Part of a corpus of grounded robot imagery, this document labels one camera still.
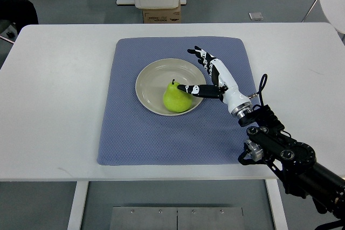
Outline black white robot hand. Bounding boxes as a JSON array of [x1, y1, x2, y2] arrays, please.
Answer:
[[177, 46, 252, 118]]

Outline green pear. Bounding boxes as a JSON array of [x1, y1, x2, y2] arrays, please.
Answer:
[[163, 79, 192, 113]]

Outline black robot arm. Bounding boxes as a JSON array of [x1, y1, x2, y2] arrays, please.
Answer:
[[237, 102, 344, 229]]

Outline beige ceramic plate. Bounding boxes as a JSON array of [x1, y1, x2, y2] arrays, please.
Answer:
[[135, 58, 206, 116]]

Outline small grey floor plate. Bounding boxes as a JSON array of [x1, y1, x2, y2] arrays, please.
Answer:
[[248, 12, 264, 21]]

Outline metal floor plate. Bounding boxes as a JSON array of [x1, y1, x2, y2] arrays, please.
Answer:
[[110, 207, 245, 229]]

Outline cardboard box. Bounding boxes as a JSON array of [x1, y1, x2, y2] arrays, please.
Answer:
[[142, 5, 182, 24]]

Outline blue woven mat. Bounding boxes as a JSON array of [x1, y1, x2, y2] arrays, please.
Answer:
[[97, 36, 256, 166]]

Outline white table leg right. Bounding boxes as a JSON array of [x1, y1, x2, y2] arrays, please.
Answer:
[[265, 179, 288, 230]]

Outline white table leg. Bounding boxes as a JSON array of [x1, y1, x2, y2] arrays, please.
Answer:
[[67, 181, 89, 230], [265, 179, 288, 230]]

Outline white base bar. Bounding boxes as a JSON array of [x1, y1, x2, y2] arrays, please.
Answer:
[[116, 0, 176, 8]]

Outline white chair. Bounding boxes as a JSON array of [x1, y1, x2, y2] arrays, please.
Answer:
[[301, 0, 344, 43]]

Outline white table leg left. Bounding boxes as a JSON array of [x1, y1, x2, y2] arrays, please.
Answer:
[[67, 181, 89, 230]]

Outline black office chair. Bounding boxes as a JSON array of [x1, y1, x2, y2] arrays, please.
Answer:
[[1, 0, 39, 35]]

